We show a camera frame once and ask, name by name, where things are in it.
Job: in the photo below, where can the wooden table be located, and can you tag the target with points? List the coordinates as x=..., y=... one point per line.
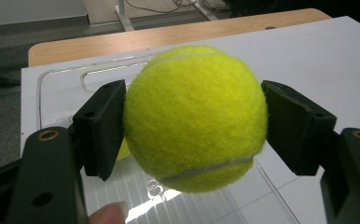
x=106, y=46

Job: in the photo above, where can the yellow tennis ball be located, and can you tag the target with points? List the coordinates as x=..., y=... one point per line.
x=122, y=152
x=196, y=121

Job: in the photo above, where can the dark curtain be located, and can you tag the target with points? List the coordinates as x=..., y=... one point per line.
x=339, y=6

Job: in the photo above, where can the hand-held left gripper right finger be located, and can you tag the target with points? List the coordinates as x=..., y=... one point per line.
x=299, y=133

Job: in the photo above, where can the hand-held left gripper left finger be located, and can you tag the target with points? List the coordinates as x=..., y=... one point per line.
x=100, y=130

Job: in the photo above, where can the clear plastic tray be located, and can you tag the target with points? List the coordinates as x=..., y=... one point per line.
x=196, y=210

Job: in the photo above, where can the grey metal desk frame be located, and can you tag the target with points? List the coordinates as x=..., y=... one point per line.
x=123, y=15

